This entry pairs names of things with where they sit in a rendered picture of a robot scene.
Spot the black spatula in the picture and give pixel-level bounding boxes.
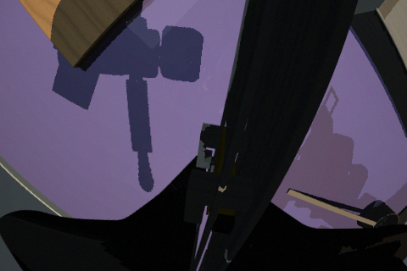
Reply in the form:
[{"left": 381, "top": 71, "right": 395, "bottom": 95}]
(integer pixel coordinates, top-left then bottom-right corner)
[{"left": 398, "top": 206, "right": 407, "bottom": 224}]

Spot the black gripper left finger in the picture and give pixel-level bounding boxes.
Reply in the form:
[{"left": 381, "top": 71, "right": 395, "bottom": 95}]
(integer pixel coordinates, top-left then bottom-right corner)
[{"left": 0, "top": 156, "right": 207, "bottom": 271}]

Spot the grey rectangular roasting tin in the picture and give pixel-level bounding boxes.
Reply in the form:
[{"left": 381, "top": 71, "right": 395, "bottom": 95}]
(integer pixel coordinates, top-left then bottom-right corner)
[{"left": 350, "top": 0, "right": 407, "bottom": 132}]

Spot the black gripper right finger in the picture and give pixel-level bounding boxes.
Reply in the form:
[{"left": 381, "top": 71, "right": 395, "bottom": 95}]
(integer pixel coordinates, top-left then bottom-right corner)
[{"left": 225, "top": 201, "right": 407, "bottom": 271}]

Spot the dark ladle with tan handle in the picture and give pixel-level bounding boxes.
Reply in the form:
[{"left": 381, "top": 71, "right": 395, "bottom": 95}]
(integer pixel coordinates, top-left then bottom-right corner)
[{"left": 287, "top": 189, "right": 399, "bottom": 228}]

